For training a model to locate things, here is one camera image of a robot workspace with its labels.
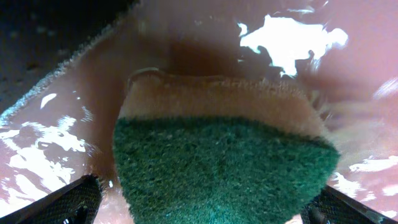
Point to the dark red tray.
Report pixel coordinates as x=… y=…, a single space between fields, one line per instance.
x=342 y=54

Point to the green scrub sponge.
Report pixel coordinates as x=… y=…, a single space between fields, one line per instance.
x=219 y=150

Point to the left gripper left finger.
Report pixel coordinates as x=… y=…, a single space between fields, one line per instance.
x=75 y=203

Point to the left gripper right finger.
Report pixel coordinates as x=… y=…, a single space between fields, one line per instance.
x=334 y=207

